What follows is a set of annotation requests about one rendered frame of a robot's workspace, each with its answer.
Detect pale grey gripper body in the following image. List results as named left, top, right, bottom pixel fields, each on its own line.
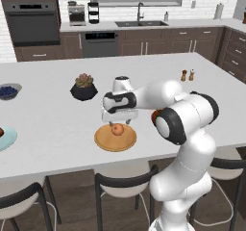
left=101, top=108, right=139, bottom=125

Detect orange onion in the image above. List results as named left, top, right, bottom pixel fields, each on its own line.
left=111, top=123, right=125, bottom=137

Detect grey bowl with blue inside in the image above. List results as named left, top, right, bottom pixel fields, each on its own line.
left=0, top=82, right=23, bottom=101

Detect round wooden plate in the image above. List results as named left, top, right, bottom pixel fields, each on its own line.
left=93, top=122, right=138, bottom=153

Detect red round object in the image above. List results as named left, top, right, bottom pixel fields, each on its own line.
left=151, top=108, right=163, bottom=127

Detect succulent in black pot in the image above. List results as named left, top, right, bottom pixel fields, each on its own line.
left=69, top=72, right=99, bottom=102

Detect black stool with white seat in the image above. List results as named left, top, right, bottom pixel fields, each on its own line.
left=0, top=175, right=62, bottom=231
left=93, top=159, right=160, bottom=231
left=190, top=145, right=246, bottom=231

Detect grey dishwasher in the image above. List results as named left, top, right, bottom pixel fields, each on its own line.
left=80, top=31, right=119, bottom=59

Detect dark brown base cupboards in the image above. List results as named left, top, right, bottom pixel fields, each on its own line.
left=13, top=26, right=226, bottom=63

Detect dark sink basin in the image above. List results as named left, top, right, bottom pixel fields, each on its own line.
left=114, top=19, right=170, bottom=28

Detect black countertop appliance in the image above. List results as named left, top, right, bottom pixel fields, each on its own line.
left=86, top=1, right=101, bottom=25

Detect light blue plate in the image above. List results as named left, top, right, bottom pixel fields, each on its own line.
left=0, top=125, right=18, bottom=153

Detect dark sink tap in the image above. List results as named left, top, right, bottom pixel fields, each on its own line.
left=136, top=1, right=145, bottom=22

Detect built-in steel oven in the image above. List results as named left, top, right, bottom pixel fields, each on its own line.
left=1, top=0, right=62, bottom=47

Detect dark brown drawer cupboards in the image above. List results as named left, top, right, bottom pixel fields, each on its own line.
left=216, top=26, right=246, bottom=84

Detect white paper towel roll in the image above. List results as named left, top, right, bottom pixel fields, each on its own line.
left=213, top=2, right=225, bottom=20

